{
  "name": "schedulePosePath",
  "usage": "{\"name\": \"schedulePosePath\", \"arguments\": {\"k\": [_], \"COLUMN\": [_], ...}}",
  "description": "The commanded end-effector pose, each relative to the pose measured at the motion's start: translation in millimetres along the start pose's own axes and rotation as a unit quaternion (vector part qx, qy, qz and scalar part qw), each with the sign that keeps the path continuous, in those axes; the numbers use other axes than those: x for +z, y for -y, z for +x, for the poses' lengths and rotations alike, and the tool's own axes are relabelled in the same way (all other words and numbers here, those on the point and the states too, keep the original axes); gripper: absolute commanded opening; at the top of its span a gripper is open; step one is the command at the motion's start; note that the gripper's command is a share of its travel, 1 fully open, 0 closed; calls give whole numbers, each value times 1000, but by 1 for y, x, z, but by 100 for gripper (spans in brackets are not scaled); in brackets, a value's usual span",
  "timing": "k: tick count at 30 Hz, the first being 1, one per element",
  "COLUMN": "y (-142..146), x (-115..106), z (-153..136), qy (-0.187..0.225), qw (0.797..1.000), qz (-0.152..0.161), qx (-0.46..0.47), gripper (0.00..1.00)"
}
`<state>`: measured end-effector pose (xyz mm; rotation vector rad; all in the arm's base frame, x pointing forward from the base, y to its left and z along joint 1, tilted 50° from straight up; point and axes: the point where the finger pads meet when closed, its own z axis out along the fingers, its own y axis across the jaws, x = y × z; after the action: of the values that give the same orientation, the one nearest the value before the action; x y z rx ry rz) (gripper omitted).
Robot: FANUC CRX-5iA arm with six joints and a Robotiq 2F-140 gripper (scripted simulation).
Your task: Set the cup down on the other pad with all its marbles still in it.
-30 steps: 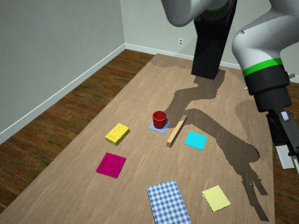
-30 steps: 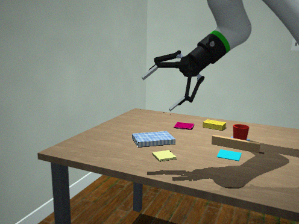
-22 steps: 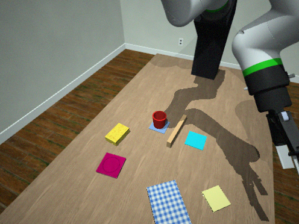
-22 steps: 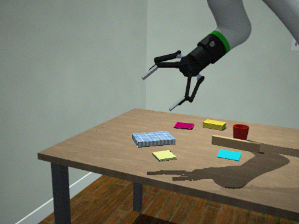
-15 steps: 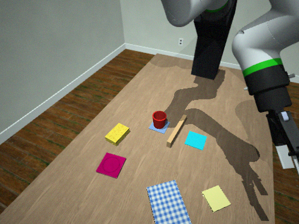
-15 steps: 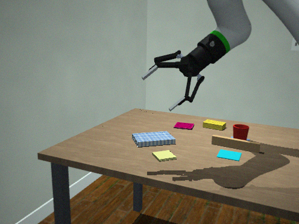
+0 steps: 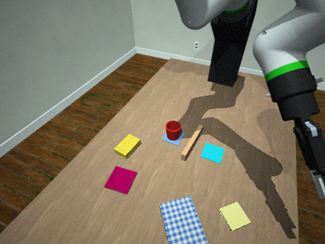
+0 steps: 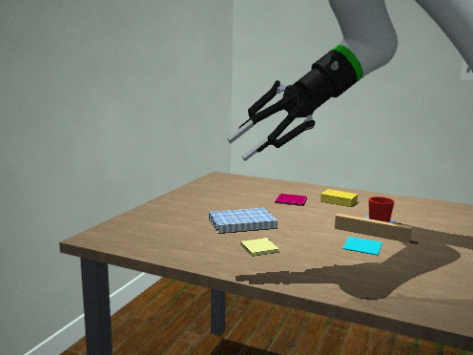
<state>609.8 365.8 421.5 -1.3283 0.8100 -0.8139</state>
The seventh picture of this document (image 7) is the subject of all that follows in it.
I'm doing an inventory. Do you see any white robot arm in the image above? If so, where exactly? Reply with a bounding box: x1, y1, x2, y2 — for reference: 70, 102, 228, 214
175, 0, 325, 102

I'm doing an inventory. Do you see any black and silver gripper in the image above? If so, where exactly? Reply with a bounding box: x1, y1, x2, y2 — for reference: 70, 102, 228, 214
277, 92, 325, 199

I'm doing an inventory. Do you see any red cup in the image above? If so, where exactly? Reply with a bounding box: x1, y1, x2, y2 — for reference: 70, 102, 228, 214
166, 121, 181, 140

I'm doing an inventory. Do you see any pale yellow sticky-note pad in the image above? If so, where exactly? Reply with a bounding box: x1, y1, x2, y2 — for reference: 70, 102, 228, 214
220, 202, 251, 232

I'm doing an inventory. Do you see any yellow sponge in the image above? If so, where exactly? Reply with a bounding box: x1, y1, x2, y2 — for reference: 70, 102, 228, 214
114, 134, 141, 159

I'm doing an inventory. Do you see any magenta square coaster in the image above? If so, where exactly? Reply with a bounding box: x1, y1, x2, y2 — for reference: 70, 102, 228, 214
104, 166, 137, 195

